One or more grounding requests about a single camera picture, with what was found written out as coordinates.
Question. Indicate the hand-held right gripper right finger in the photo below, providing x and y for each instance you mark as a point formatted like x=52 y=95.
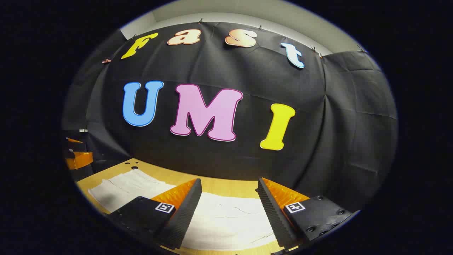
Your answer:
x=272 y=212

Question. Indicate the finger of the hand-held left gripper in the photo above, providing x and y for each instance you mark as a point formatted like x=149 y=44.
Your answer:
x=80 y=160
x=75 y=141

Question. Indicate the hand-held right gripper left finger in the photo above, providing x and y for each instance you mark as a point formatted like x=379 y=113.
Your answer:
x=184 y=216

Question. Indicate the white jeans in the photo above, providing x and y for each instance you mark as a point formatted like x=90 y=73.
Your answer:
x=226 y=219

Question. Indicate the black backdrop cloth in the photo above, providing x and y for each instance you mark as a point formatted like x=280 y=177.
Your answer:
x=212 y=63

